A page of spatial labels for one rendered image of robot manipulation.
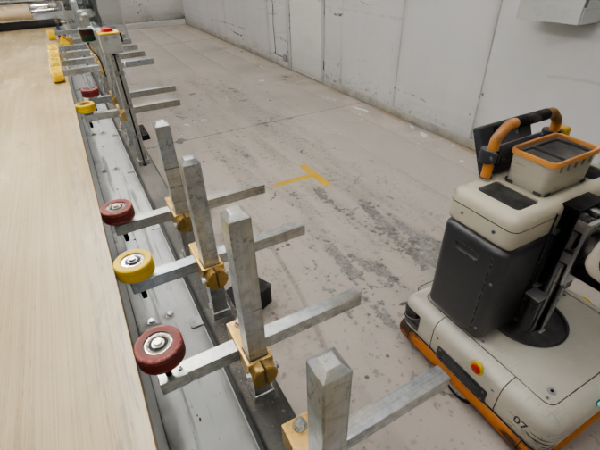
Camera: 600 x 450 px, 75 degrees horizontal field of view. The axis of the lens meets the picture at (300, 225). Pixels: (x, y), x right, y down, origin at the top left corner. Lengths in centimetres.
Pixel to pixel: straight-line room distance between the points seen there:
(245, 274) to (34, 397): 36
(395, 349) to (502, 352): 46
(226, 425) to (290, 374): 83
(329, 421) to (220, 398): 53
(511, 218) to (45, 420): 115
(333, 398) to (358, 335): 144
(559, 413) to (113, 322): 127
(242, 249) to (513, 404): 115
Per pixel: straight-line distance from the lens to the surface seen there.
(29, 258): 105
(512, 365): 157
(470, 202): 132
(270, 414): 85
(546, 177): 136
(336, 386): 43
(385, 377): 176
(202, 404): 98
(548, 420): 150
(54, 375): 77
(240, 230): 56
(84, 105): 203
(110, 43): 168
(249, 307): 66
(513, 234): 127
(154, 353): 72
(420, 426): 168
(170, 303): 121
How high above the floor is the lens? 144
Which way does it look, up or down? 35 degrees down
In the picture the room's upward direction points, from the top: 2 degrees counter-clockwise
